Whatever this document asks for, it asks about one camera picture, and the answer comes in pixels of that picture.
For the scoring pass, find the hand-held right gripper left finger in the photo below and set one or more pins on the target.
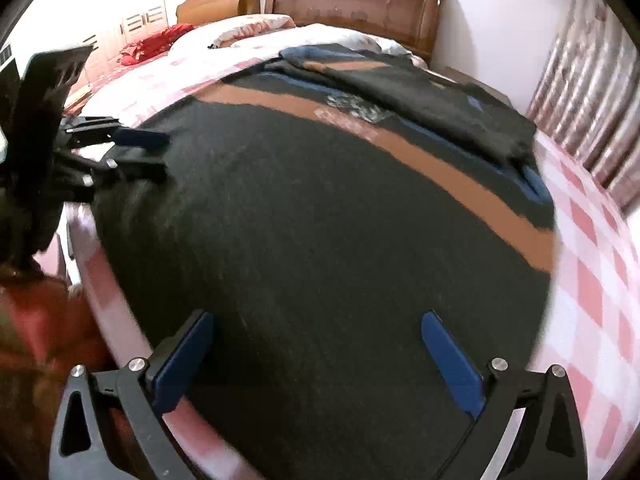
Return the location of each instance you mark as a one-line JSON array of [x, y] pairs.
[[180, 360]]

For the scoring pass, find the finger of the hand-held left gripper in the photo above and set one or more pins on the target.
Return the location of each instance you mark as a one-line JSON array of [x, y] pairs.
[[142, 170], [142, 140]]

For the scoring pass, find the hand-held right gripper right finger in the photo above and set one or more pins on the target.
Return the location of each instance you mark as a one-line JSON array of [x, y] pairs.
[[450, 365]]

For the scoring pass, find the dark striped knit sweater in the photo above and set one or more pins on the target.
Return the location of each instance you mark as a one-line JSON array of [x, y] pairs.
[[300, 260]]

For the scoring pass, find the person's left forearm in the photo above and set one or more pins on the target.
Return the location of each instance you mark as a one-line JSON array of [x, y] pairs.
[[40, 330]]

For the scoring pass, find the red patterned blanket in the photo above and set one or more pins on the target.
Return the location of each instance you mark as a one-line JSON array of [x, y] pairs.
[[155, 42]]

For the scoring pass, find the wooden wardrobe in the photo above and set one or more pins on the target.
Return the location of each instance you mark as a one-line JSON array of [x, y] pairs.
[[130, 25]]

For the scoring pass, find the orange floral pillow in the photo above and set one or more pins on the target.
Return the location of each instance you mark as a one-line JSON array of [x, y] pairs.
[[235, 30]]

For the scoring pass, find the small wooden headboard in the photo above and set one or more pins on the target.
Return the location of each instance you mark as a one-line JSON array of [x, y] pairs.
[[215, 5]]

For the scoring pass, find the pink checked plastic sheet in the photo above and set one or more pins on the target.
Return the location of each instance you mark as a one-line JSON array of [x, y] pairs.
[[590, 285]]

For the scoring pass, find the large wooden headboard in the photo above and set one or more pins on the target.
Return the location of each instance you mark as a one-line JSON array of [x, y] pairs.
[[360, 5]]

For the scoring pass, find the pink floral curtain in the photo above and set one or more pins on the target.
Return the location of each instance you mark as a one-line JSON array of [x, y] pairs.
[[590, 85]]

